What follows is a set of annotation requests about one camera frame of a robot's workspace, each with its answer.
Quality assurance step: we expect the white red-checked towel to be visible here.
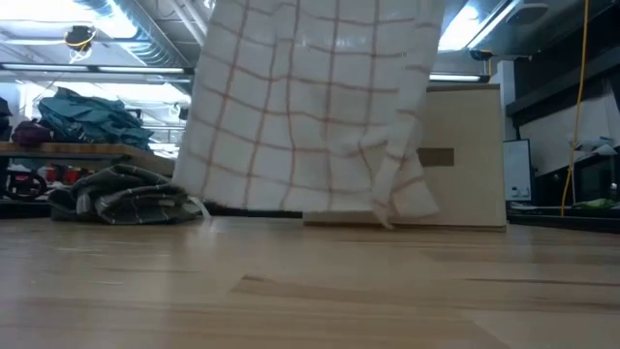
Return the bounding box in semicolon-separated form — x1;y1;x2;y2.
171;0;448;230

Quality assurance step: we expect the dark grey white-checked towel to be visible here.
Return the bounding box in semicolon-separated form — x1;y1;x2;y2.
71;163;213;226

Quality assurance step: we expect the plain grey waffle towel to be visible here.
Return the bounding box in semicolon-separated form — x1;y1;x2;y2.
46;186;99;224

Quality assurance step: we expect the white panel device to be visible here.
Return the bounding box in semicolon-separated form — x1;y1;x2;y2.
502;139;534;203

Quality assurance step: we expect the teal cloth pile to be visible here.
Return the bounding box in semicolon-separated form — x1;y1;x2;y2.
37;86;155;152

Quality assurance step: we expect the wooden workbench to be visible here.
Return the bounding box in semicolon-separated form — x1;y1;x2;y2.
0;142;176;179

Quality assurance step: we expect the purple bag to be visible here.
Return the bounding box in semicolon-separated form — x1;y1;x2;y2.
12;119;53;149

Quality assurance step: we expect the ceiling device with yellow cable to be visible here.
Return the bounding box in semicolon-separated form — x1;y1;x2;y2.
63;24;98;64

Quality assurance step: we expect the yellow cable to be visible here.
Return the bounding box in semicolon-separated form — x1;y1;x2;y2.
560;0;591;217

